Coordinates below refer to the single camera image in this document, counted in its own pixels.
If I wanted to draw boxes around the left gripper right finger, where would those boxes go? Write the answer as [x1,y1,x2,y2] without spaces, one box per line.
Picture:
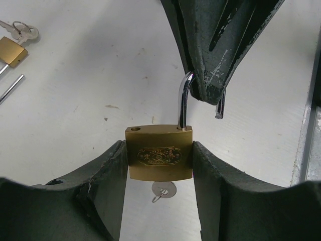
[193,142,320,240]

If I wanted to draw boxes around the small padlock silver keys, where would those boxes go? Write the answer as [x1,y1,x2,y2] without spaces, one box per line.
[1,21,39,45]

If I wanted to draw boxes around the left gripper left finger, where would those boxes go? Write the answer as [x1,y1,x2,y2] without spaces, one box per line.
[1,141,128,240]

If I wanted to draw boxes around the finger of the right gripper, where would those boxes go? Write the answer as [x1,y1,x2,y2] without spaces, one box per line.
[200,1,283,105]
[160,0,209,101]

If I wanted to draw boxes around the small brass padlock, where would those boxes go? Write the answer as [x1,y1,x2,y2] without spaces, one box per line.
[1,37,28,103]

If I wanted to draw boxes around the large brass padlock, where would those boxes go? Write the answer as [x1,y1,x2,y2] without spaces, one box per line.
[124,71,226,183]

